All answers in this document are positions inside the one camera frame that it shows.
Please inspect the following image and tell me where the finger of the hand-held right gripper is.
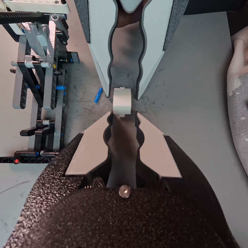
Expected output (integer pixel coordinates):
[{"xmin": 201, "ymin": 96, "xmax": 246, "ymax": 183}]
[
  {"xmin": 136, "ymin": 0, "xmax": 174, "ymax": 101},
  {"xmin": 88, "ymin": 0, "xmax": 119, "ymax": 98}
]

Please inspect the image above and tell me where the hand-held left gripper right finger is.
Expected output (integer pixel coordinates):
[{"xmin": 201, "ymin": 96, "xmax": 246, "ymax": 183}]
[{"xmin": 135, "ymin": 112, "xmax": 182, "ymax": 179}]

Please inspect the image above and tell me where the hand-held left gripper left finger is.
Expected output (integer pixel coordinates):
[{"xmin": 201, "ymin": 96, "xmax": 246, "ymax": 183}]
[{"xmin": 65, "ymin": 111, "xmax": 113, "ymax": 177}]

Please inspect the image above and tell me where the blue toy pin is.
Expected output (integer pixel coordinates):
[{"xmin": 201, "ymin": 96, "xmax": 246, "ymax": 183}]
[{"xmin": 94, "ymin": 88, "xmax": 103, "ymax": 103}]

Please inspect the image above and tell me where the white curved toy panel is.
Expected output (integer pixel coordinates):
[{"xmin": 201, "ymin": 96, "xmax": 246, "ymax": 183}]
[{"xmin": 113, "ymin": 87, "xmax": 132, "ymax": 118}]

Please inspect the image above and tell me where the grey black toy chassis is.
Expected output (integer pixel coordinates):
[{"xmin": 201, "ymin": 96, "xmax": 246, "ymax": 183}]
[{"xmin": 0, "ymin": 0, "xmax": 80, "ymax": 164}]

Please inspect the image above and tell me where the grey desk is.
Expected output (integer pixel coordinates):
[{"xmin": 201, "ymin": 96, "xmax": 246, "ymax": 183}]
[{"xmin": 0, "ymin": 11, "xmax": 248, "ymax": 242}]

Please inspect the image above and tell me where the person's right hand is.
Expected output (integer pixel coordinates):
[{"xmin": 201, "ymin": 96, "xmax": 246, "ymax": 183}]
[{"xmin": 116, "ymin": 11, "xmax": 142, "ymax": 28}]

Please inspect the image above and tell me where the person's grey printed sweatshirt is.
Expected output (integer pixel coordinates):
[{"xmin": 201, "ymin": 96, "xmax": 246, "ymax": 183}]
[{"xmin": 227, "ymin": 29, "xmax": 248, "ymax": 175}]

